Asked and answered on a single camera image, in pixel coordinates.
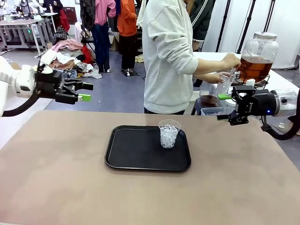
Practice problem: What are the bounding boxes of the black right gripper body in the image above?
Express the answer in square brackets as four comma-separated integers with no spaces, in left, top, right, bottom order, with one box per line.
[243,90,278,117]

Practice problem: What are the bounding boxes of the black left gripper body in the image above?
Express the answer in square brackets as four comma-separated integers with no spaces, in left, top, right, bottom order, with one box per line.
[35,69,64,104]

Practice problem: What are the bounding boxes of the tall clear iced cup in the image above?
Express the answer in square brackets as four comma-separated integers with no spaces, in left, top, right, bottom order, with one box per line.
[215,71,235,95]

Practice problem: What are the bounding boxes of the short clear iced cup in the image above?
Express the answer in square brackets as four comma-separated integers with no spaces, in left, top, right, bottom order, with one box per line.
[158,119,181,150]

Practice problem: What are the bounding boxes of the person's right forearm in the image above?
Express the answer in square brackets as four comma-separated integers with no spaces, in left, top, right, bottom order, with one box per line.
[196,57,225,76]

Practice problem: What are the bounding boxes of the person's left forearm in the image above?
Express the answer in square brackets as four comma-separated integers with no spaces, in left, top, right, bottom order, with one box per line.
[192,72,211,84]

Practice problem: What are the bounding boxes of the glass drink dispenser jar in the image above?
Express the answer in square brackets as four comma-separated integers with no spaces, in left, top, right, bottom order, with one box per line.
[238,31,280,84]

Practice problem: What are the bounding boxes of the person's left hand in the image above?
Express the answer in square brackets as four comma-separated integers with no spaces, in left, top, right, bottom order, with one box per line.
[209,71,227,84]

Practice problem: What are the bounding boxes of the person's right hand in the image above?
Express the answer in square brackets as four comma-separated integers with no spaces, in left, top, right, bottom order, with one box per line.
[221,53,242,71]

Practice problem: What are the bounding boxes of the clear plastic ice container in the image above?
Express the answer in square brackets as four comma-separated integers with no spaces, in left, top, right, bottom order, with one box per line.
[200,107,235,118]

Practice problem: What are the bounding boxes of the glass bowl with dark liquid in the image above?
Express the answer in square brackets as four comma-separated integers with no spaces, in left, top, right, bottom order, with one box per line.
[199,89,220,105]

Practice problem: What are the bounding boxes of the pile of mixed clothes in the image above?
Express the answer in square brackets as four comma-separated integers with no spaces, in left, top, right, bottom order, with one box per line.
[37,38,103,81]

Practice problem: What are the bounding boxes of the white side table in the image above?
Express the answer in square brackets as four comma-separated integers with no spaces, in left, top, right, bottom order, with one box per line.
[192,52,300,111]

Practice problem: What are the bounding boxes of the brown cardboard box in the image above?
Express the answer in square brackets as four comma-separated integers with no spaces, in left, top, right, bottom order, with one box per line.
[9,61,23,71]

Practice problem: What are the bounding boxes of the blue hanging trousers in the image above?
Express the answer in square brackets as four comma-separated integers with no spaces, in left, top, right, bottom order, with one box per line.
[90,22,111,73]

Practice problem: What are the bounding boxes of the open cardboard carton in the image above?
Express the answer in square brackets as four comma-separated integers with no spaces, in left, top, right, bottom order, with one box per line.
[108,32,120,51]

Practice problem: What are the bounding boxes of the grey background work desk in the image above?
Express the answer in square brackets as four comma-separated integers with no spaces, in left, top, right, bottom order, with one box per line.
[0,12,59,59]

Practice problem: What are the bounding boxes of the red hanging garment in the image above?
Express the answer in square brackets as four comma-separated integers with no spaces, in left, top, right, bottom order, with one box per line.
[59,7,71,33]

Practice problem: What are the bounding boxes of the black stand pole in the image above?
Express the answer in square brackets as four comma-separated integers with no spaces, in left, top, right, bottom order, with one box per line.
[262,0,276,33]
[215,0,232,53]
[236,0,256,54]

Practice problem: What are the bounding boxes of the dark patterned hanging garment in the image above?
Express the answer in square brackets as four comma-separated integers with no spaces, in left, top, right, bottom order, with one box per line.
[79,0,96,31]

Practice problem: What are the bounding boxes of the person in orange top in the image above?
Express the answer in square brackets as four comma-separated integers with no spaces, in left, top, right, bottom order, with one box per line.
[116,0,141,77]

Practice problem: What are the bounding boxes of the person in grey sweatshirt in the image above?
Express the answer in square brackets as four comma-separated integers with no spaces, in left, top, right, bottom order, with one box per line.
[136,0,200,115]

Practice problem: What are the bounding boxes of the person in dark green jacket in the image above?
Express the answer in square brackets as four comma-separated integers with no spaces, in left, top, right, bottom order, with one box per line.
[186,0,216,51]

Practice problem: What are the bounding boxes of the black plastic serving tray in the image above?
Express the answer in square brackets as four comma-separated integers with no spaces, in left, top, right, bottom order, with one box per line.
[105,125,192,173]

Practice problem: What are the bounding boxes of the black wire jar stand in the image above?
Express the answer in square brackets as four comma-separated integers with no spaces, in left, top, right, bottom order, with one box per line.
[231,73,270,87]

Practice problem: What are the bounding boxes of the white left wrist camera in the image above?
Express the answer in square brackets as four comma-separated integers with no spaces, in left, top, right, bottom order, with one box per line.
[38,49,58,75]

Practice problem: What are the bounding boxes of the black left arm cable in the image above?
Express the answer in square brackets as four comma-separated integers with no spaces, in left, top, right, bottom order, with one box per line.
[1,90,40,117]

